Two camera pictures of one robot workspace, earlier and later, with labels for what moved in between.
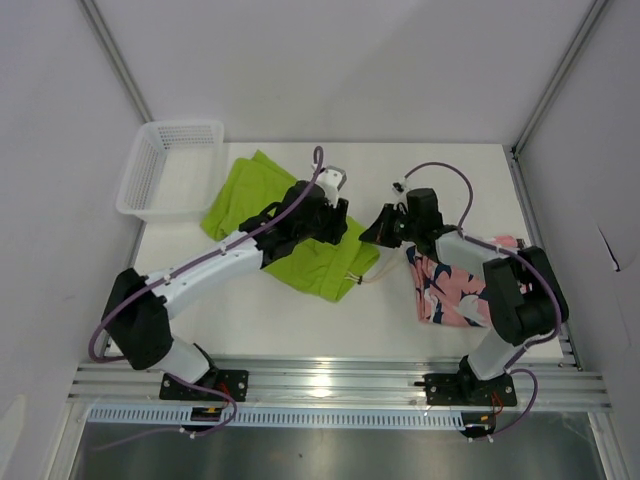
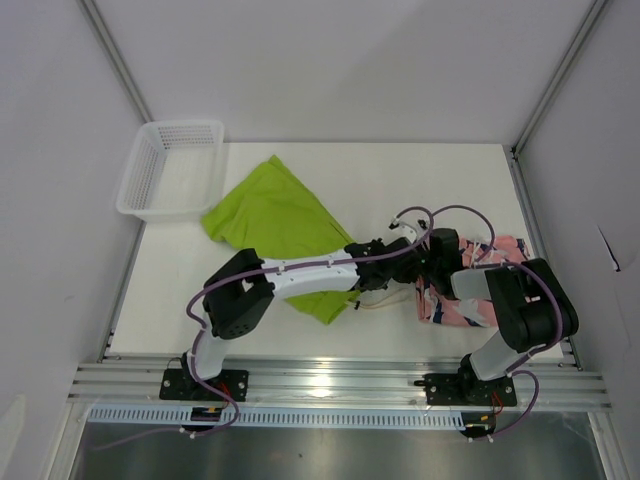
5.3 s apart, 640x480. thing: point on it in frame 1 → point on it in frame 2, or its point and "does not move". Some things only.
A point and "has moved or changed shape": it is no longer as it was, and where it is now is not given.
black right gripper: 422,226 → 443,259
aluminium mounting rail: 334,386 does not move
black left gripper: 337,226 → 375,244
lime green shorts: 330,270 has moved or changed shape
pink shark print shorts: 447,295 does not move
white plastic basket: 176,171 does not move
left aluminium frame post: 116,60 does not move
